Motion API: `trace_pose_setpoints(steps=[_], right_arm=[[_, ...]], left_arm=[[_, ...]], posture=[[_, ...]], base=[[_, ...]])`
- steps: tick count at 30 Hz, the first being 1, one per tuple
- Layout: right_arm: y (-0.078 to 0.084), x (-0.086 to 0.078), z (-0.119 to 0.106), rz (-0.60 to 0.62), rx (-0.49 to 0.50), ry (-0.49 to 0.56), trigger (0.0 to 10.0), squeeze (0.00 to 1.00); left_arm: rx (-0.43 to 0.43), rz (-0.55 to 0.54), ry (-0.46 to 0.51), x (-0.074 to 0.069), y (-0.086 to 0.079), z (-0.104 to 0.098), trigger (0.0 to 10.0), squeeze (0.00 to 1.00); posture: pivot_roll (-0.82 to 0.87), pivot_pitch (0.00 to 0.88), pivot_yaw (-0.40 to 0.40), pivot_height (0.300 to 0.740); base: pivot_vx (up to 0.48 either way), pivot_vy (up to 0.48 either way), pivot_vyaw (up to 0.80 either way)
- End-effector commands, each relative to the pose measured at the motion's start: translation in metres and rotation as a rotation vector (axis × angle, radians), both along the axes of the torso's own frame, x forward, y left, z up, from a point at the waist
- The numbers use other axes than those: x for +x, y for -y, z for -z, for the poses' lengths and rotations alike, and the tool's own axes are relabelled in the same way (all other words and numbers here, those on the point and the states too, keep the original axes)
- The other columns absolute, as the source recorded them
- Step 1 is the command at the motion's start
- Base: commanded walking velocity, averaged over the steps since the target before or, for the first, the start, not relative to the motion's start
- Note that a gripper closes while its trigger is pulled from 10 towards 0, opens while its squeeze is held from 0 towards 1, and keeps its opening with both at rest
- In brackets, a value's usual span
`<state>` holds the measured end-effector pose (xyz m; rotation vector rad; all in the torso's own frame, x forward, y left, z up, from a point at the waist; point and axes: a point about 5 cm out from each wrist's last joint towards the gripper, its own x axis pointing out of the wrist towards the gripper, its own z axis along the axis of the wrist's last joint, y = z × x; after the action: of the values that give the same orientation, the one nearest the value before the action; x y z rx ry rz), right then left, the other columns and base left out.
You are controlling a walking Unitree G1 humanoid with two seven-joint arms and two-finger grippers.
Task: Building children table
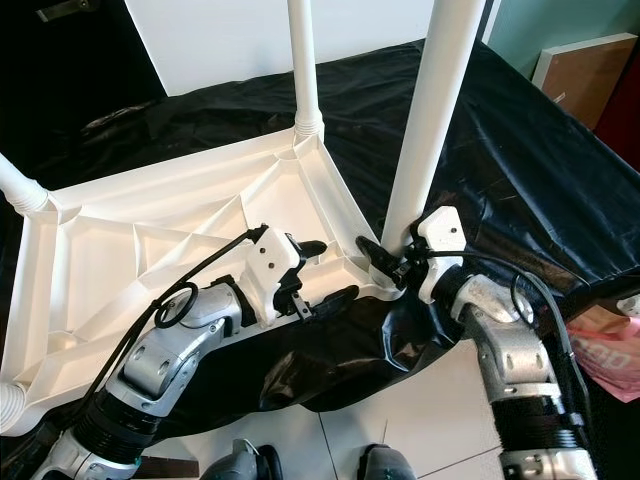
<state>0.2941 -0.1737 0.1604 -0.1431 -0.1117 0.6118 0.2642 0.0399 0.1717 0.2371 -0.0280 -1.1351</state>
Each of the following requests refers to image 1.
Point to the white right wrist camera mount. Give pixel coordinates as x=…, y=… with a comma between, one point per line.
x=442, y=230

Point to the white plastic table top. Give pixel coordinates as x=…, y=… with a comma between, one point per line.
x=110, y=270

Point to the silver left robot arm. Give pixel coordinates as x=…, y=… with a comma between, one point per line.
x=170, y=355

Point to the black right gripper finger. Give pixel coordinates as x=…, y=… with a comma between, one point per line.
x=378, y=256

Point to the brown wooden table foot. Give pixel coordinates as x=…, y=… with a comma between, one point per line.
x=155, y=466

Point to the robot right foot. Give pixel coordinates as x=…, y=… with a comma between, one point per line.
x=387, y=465

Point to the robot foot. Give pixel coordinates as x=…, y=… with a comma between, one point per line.
x=245, y=463
x=387, y=465

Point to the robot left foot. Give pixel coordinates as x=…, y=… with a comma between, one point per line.
x=245, y=463

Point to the brown wooden cabinet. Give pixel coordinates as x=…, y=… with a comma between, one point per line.
x=580, y=80

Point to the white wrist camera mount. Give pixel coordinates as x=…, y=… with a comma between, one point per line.
x=442, y=230
x=275, y=260

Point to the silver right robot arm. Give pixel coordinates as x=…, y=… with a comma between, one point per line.
x=510, y=350

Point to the black plastic cover sheet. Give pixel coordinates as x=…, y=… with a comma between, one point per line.
x=540, y=150

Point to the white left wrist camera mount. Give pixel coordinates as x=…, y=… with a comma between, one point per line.
x=275, y=260

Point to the red plastic bag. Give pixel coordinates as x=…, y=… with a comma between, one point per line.
x=610, y=355

